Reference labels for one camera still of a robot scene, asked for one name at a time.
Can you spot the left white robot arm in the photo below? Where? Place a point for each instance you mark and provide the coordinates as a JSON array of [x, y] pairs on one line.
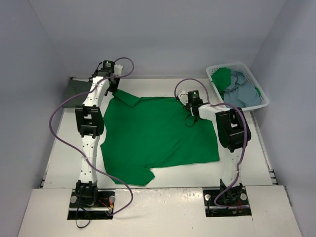
[[90, 126]]

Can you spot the grey t shirt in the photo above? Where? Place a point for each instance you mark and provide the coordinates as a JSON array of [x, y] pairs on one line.
[[73, 88]]

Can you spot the light blue t shirt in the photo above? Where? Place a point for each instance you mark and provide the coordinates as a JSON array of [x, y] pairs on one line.
[[240, 92]]

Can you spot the green t shirt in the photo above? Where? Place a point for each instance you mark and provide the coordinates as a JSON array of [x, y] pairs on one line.
[[143, 133], [222, 78]]

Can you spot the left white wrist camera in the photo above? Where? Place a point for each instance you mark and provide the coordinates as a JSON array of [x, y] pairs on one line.
[[118, 69]]

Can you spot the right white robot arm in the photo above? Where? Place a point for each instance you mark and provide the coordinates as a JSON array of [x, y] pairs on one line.
[[233, 134]]

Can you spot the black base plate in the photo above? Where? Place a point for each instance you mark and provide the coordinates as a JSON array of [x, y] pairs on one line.
[[237, 206], [88, 210]]

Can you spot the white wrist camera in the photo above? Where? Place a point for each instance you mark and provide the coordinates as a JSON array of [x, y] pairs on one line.
[[182, 97], [118, 69]]

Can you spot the white laundry basket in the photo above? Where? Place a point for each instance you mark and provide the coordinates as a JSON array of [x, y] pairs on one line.
[[240, 67]]

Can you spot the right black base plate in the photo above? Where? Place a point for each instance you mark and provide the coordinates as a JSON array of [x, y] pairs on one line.
[[237, 206]]

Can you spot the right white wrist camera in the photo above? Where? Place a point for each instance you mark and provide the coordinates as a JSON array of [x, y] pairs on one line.
[[182, 97]]

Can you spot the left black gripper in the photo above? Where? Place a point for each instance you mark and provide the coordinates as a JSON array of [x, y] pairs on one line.
[[112, 84]]

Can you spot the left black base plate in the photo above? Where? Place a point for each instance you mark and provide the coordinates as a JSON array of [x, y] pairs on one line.
[[88, 210]]

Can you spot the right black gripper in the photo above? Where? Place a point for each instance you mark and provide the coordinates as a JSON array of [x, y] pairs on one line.
[[188, 107]]

